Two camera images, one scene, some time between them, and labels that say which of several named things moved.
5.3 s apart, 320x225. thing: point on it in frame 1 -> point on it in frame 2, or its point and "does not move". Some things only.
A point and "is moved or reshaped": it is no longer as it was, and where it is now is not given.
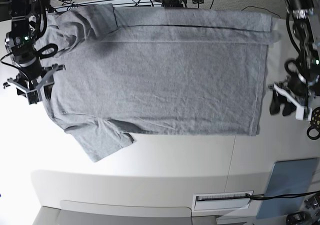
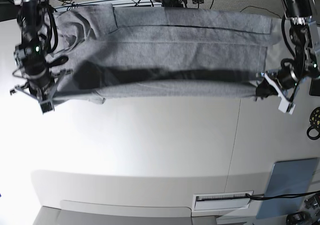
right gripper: [295, 89] -> [284, 82]
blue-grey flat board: [287, 177] does not move
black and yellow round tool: [315, 122] does not move
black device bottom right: [297, 218] does not move
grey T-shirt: [116, 72] is moved or reshaped
